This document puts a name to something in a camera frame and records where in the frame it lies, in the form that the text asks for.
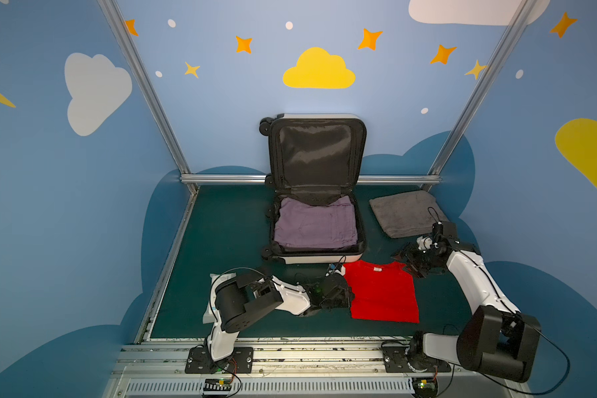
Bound left aluminium frame post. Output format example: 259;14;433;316
98;0;191;174

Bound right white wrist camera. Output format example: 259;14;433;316
416;236;434;252

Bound rear aluminium crossbar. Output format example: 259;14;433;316
180;173;441;186

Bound right aluminium frame post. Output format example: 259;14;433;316
428;0;538;181

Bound aluminium front rail frame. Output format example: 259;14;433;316
103;337;530;397

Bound red t-shirt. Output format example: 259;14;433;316
344;260;420;323

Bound white wet wipes pack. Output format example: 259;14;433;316
202;274;223;324

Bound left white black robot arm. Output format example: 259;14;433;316
205;269;354;363

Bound grey towel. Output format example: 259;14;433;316
369;191;449;239

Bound aluminium frame post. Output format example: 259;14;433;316
428;0;538;181
98;0;191;174

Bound left small circuit board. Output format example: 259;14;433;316
202;378;236;396

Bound open black white suitcase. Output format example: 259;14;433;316
259;114;366;264

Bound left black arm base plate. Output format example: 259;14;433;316
184;345;254;376

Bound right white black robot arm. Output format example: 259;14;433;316
393;222;542;383

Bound right small circuit board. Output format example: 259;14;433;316
412;378;439;398

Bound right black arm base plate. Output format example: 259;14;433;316
381;345;452;373

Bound small circuit board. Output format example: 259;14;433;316
202;378;236;396
412;378;439;398

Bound purple pants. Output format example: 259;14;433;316
274;196;358;250

